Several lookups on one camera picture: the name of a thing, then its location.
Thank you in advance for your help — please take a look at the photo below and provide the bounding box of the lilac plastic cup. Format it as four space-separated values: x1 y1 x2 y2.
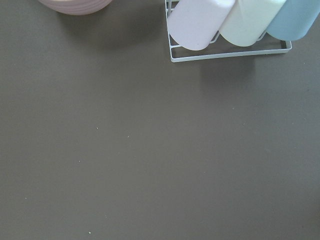
167 0 235 51

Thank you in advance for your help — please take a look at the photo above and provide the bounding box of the cream plastic cup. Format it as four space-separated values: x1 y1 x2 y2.
219 0 285 47

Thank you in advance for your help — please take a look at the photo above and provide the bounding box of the pink ribbed bowl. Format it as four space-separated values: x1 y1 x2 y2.
39 0 112 16

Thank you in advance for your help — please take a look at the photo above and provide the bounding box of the light blue plastic cup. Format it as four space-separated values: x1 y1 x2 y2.
266 0 320 41

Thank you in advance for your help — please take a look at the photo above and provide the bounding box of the white wire cup rack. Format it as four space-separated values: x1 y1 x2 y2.
165 0 289 63

